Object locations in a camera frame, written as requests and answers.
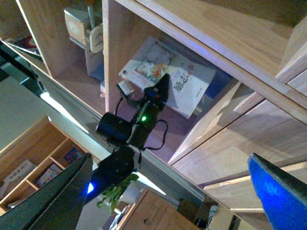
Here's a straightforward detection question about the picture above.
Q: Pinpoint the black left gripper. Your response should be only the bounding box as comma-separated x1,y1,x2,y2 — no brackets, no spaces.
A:
127,74,170,149

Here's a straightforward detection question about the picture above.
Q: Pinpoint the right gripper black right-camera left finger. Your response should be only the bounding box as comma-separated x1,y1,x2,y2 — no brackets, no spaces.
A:
0,153,93,230

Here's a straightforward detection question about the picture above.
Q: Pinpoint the right gripper blue-lit right-camera right finger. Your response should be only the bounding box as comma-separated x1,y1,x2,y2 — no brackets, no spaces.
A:
248,153,307,230

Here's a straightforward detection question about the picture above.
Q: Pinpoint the white illustrated book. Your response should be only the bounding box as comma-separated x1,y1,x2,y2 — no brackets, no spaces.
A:
118,35,216,119

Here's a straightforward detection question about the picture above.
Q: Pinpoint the wooden shelf cabinet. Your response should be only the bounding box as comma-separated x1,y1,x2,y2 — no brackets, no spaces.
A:
0,0,307,230

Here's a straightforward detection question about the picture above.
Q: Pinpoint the green potted plant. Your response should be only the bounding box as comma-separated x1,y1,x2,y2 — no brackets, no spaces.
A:
96,173,139,213

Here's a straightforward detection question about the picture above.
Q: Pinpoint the background wooden bookcase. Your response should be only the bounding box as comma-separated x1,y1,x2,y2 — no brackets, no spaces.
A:
0,116,88,215

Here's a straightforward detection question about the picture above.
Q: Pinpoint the background wooden cabinet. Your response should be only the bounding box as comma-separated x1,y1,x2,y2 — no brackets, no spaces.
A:
116,188,198,230

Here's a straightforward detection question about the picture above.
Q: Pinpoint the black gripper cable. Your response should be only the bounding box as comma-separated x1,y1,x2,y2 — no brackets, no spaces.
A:
115,95,168,166

